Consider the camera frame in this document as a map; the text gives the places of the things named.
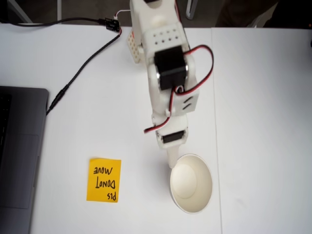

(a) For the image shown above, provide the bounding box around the slanted white furniture leg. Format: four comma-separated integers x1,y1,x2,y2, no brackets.
6,0,34,24

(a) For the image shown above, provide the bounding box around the black power cable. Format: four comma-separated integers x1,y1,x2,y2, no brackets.
45,34,122,116

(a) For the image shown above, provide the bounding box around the grey laptop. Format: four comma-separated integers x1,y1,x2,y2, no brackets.
0,85,49,234

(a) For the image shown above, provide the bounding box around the yellow sticky note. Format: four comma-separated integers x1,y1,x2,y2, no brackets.
86,157,122,203

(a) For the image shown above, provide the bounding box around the thin white wire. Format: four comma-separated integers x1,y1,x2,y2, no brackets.
113,9,131,21

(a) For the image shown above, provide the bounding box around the black usb cable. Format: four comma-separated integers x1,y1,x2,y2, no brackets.
0,16,106,27

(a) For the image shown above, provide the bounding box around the black controller board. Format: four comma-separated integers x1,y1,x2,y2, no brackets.
104,17,122,32

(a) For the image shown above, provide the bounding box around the grey chair foot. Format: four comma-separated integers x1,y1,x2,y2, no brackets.
185,0,198,20

